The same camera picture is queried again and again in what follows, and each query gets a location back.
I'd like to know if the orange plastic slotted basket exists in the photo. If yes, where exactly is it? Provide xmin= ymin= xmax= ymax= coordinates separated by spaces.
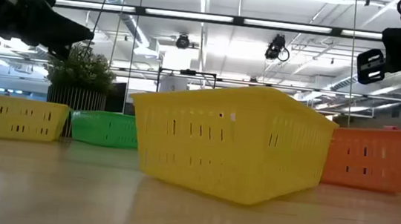
xmin=320 ymin=122 xmax=401 ymax=195

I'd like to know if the yellow plastic slotted basket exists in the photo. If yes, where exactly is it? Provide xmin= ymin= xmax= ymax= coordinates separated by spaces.
xmin=0 ymin=93 xmax=72 ymax=146
xmin=120 ymin=73 xmax=342 ymax=214

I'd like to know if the green plastic slotted basket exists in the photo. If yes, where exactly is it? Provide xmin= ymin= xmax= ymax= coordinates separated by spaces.
xmin=68 ymin=108 xmax=142 ymax=151

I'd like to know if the artificial plant in ribbed pot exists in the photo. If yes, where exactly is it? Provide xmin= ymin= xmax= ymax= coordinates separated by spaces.
xmin=38 ymin=39 xmax=121 ymax=144

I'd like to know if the black monitor screen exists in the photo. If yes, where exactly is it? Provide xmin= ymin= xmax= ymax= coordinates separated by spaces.
xmin=105 ymin=81 xmax=129 ymax=115

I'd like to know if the white cabinet machine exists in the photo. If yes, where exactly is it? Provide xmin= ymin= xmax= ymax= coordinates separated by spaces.
xmin=158 ymin=74 xmax=190 ymax=96

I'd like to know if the black round ceiling fixture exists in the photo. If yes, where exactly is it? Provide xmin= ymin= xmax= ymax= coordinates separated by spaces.
xmin=175 ymin=31 xmax=192 ymax=51

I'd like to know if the thin frame upright post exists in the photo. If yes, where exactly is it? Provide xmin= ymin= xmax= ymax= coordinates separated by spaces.
xmin=340 ymin=0 xmax=363 ymax=128
xmin=123 ymin=0 xmax=145 ymax=115

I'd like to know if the black frame beam with lights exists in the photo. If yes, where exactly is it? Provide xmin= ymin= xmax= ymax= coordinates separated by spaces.
xmin=53 ymin=0 xmax=385 ymax=42

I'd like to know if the black overhead camera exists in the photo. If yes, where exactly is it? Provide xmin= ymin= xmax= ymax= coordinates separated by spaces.
xmin=264 ymin=32 xmax=293 ymax=64

